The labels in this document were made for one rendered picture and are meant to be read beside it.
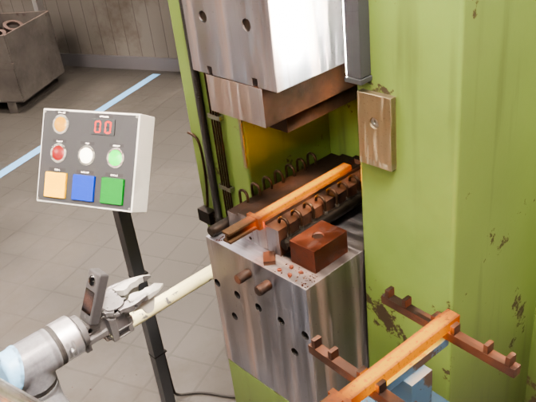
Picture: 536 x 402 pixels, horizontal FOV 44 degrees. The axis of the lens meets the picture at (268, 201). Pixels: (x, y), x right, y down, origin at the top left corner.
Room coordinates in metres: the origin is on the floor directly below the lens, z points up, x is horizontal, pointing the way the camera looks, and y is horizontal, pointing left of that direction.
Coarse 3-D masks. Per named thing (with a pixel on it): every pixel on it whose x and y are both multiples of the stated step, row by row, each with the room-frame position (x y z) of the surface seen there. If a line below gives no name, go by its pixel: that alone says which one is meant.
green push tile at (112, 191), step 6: (102, 180) 1.72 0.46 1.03; (108, 180) 1.72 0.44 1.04; (114, 180) 1.71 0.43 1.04; (120, 180) 1.70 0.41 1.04; (102, 186) 1.72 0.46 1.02; (108, 186) 1.71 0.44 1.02; (114, 186) 1.70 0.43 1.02; (120, 186) 1.69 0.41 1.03; (102, 192) 1.71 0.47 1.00; (108, 192) 1.70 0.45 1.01; (114, 192) 1.69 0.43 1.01; (120, 192) 1.68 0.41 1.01; (102, 198) 1.70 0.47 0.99; (108, 198) 1.69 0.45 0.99; (114, 198) 1.68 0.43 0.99; (120, 198) 1.68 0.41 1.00; (114, 204) 1.68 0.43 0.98; (120, 204) 1.67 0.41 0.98
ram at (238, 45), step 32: (192, 0) 1.57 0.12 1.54; (224, 0) 1.48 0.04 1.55; (256, 0) 1.40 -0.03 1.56; (288, 0) 1.41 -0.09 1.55; (320, 0) 1.47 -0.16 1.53; (192, 32) 1.58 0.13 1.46; (224, 32) 1.49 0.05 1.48; (256, 32) 1.41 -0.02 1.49; (288, 32) 1.40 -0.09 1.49; (320, 32) 1.46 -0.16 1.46; (192, 64) 1.60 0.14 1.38; (224, 64) 1.50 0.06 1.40; (256, 64) 1.41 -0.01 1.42; (288, 64) 1.40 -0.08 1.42; (320, 64) 1.46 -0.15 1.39
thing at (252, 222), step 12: (336, 168) 1.67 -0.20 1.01; (348, 168) 1.67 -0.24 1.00; (312, 180) 1.62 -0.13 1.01; (324, 180) 1.61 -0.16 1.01; (300, 192) 1.56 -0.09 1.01; (276, 204) 1.51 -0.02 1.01; (288, 204) 1.52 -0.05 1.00; (252, 216) 1.46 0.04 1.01; (264, 216) 1.47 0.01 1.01; (228, 228) 1.42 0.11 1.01; (240, 228) 1.41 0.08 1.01; (252, 228) 1.44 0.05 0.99; (228, 240) 1.40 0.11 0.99
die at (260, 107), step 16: (208, 80) 1.56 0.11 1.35; (224, 80) 1.51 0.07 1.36; (320, 80) 1.53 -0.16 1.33; (336, 80) 1.57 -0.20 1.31; (224, 96) 1.51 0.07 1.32; (240, 96) 1.47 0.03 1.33; (256, 96) 1.42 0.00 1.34; (272, 96) 1.43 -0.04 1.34; (288, 96) 1.46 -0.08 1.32; (304, 96) 1.49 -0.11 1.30; (320, 96) 1.53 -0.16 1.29; (224, 112) 1.52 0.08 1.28; (240, 112) 1.47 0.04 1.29; (256, 112) 1.43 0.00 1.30; (272, 112) 1.42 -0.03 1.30; (288, 112) 1.46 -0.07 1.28
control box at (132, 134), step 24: (48, 120) 1.89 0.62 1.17; (72, 120) 1.86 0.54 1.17; (96, 120) 1.82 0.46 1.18; (120, 120) 1.79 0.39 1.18; (144, 120) 1.79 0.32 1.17; (48, 144) 1.86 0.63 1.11; (72, 144) 1.82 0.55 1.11; (96, 144) 1.79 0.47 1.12; (120, 144) 1.76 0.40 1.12; (144, 144) 1.77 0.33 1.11; (48, 168) 1.82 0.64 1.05; (72, 168) 1.79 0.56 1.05; (96, 168) 1.76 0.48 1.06; (120, 168) 1.73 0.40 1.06; (144, 168) 1.74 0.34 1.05; (96, 192) 1.72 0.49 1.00; (144, 192) 1.72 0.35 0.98
